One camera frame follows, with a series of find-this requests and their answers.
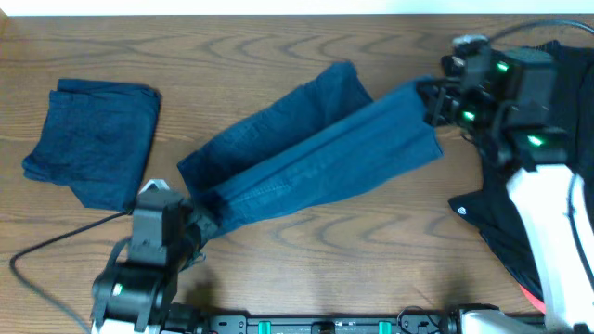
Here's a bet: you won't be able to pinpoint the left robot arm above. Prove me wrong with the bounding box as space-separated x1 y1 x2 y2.
92 189 219 333

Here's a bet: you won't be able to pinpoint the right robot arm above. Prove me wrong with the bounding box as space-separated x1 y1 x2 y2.
417 41 593 333

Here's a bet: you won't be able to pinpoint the pink red garment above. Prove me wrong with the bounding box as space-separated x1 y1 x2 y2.
519 284 546 315

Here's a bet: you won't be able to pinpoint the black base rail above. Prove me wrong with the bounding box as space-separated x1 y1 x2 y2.
161 303 547 334

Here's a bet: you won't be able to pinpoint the folded dark blue garment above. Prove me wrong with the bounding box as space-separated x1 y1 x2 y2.
22 78 161 212

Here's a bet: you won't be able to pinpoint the black garment pile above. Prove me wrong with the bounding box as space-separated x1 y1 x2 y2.
448 40 593 301

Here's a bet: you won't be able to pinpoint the dark blue shorts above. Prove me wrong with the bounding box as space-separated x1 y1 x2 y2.
177 62 443 235

